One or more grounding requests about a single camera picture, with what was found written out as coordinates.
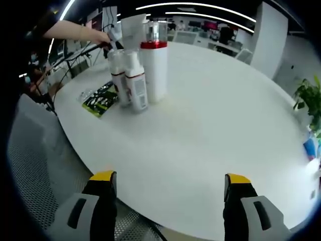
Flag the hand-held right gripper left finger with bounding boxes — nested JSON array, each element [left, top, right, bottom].
[[47, 170, 118, 241]]

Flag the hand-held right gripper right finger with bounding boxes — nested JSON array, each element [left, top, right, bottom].
[[223, 173, 293, 241]]

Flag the white skincare tube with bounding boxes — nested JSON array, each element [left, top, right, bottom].
[[120, 13, 149, 55]]

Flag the clear-capped pump skincare bottle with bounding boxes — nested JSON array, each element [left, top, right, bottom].
[[107, 48, 134, 107], [123, 51, 149, 113]]

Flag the white skincare bottle red collar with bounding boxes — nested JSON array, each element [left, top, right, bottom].
[[139, 20, 169, 104]]

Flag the green sachet packet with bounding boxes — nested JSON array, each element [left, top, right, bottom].
[[76, 80, 119, 119]]

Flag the person's left hand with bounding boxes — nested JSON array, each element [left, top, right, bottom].
[[92, 30, 111, 46]]

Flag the white office chair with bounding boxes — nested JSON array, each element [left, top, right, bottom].
[[235, 48, 253, 64], [174, 31, 199, 44]]

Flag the grey mesh office chair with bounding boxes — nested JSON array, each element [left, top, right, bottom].
[[7, 94, 163, 241]]

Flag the blue box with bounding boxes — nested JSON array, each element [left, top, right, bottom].
[[302, 137, 320, 162]]

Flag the potted green plant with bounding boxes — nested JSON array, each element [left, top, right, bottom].
[[292, 74, 321, 138]]

